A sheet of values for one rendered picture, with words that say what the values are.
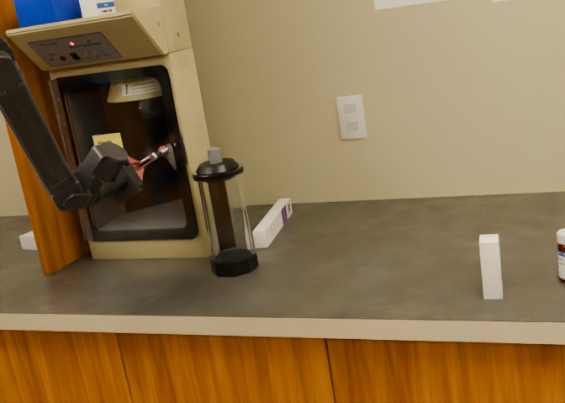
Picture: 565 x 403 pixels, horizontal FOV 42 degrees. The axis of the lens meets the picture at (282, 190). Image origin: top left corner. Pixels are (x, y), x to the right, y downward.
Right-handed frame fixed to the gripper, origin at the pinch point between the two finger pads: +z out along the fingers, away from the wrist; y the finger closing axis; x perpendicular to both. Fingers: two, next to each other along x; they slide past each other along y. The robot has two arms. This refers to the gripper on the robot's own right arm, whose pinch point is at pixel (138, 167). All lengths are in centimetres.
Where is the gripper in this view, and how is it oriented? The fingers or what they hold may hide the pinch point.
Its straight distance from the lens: 166.6
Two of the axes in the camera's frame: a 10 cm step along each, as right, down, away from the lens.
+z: 3.3, -2.8, 9.0
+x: -7.8, 4.5, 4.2
